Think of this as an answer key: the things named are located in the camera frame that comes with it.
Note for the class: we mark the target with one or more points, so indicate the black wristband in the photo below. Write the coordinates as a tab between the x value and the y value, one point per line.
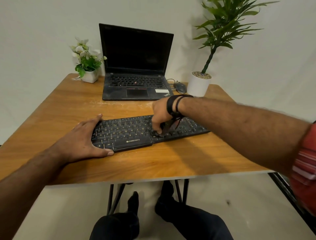
172	106

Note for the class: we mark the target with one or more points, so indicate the black metal table frame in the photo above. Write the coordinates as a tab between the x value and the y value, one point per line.
109	197

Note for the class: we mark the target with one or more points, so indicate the person's right leg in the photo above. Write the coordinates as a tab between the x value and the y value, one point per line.
192	220

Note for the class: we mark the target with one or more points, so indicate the person's left leg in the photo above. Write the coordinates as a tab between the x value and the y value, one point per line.
116	225

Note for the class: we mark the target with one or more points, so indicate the black laptop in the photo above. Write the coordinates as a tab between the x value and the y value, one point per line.
135	49

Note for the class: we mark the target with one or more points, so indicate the person's right hand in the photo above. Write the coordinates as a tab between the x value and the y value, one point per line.
160	111

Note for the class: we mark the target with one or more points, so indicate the person's leg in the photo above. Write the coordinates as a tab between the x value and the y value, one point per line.
116	225
192	220

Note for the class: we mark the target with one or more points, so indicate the person's left hand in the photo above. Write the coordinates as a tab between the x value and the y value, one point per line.
76	143

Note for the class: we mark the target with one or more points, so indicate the black keyboard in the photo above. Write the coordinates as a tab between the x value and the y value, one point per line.
128	134

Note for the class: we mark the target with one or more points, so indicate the small black brush tool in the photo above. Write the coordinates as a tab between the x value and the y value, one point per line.
169	127

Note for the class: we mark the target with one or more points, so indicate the black computer mouse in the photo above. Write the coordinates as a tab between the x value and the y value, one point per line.
180	87

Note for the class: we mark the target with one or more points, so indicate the person's right forearm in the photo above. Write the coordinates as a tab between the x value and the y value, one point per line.
244	131

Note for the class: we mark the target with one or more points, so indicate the small white flower pot plant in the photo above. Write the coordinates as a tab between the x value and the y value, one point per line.
87	64

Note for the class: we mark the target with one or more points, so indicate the black window frame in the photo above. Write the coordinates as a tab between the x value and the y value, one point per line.
293	197

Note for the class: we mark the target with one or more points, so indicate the person's left forearm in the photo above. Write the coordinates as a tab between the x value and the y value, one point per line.
22	195

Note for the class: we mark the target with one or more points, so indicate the red right sleeve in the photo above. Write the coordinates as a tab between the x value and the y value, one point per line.
305	168

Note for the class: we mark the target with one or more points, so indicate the tall green plant white pot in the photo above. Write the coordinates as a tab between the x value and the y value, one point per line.
198	86

